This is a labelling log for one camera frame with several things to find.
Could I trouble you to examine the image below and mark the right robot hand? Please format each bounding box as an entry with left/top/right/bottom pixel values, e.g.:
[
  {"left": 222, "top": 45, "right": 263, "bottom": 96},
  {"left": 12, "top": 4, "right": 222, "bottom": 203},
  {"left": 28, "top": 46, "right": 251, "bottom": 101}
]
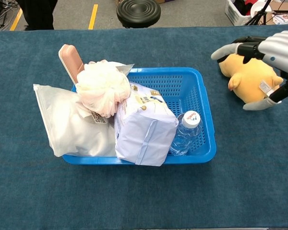
[{"left": 210, "top": 30, "right": 288, "bottom": 111}]

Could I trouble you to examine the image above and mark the yellow plush toy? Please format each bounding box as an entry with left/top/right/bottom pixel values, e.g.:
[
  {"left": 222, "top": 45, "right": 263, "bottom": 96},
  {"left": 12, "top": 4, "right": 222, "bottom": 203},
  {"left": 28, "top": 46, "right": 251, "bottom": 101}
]
[{"left": 218, "top": 53, "right": 284, "bottom": 106}]

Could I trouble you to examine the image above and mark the clear water bottle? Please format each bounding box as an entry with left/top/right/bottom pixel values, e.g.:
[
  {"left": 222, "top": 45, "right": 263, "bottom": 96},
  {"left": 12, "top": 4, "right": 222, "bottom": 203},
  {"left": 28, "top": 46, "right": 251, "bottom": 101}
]
[{"left": 169, "top": 110, "right": 204, "bottom": 156}]

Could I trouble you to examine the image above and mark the frosted zip bag white cloth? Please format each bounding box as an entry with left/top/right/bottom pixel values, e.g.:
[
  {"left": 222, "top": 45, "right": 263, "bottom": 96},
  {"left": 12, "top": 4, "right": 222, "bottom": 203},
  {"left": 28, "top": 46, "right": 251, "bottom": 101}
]
[{"left": 33, "top": 83, "right": 118, "bottom": 158}]

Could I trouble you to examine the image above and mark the white printed box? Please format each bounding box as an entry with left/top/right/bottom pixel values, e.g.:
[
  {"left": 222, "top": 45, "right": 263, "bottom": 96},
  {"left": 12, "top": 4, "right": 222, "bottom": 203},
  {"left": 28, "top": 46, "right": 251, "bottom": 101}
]
[{"left": 272, "top": 13, "right": 288, "bottom": 24}]

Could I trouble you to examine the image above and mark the black tripod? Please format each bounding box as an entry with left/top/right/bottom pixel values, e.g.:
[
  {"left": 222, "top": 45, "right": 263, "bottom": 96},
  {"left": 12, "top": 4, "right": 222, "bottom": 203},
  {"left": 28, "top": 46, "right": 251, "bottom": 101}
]
[{"left": 244, "top": 0, "right": 273, "bottom": 26}]

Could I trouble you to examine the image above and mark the white plastic laundry basket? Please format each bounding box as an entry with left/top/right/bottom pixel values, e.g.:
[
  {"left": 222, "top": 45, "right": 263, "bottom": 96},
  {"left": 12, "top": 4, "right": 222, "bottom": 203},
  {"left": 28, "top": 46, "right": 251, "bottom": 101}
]
[{"left": 225, "top": 0, "right": 252, "bottom": 26}]

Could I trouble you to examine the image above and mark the blue perforated plastic basket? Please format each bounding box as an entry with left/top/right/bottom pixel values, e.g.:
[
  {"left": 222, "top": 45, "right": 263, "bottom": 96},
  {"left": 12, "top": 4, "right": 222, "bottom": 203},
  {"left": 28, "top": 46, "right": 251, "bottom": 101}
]
[{"left": 61, "top": 67, "right": 217, "bottom": 166}]

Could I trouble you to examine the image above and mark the black round stool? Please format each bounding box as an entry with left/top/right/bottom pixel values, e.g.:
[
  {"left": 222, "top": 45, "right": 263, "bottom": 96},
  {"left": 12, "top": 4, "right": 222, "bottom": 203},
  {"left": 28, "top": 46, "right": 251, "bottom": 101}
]
[{"left": 116, "top": 0, "right": 161, "bottom": 29}]

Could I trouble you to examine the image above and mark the white wrapped tissue pack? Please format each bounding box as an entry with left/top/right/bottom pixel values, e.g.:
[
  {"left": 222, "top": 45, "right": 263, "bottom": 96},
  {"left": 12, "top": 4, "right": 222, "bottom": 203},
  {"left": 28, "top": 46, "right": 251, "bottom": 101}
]
[{"left": 114, "top": 81, "right": 180, "bottom": 167}]

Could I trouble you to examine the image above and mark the pale pink bath loofah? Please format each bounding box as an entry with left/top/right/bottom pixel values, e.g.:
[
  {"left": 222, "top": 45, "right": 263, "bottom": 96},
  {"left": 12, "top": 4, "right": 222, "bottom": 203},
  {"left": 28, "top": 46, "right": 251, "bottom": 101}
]
[{"left": 75, "top": 60, "right": 131, "bottom": 118}]

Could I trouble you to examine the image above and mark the pink oblong plastic case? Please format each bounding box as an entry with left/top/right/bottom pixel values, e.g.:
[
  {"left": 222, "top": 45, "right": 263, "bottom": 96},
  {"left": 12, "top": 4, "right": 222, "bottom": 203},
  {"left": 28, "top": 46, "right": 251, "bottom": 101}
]
[{"left": 58, "top": 44, "right": 85, "bottom": 85}]

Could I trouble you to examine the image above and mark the person in black trousers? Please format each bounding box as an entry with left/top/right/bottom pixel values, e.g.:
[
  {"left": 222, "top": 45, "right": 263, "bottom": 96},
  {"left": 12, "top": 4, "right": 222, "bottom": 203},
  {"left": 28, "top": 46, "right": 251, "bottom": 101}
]
[{"left": 16, "top": 0, "right": 58, "bottom": 31}]

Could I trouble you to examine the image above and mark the teal table cloth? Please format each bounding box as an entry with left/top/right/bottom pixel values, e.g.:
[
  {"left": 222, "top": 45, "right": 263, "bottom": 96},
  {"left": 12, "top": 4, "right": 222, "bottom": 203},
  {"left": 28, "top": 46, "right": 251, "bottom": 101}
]
[{"left": 0, "top": 23, "right": 288, "bottom": 228}]

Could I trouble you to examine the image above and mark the black cable bundle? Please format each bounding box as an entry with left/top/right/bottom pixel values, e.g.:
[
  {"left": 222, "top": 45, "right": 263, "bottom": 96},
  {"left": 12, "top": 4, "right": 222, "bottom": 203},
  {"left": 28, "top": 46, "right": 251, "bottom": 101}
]
[{"left": 0, "top": 0, "right": 22, "bottom": 31}]

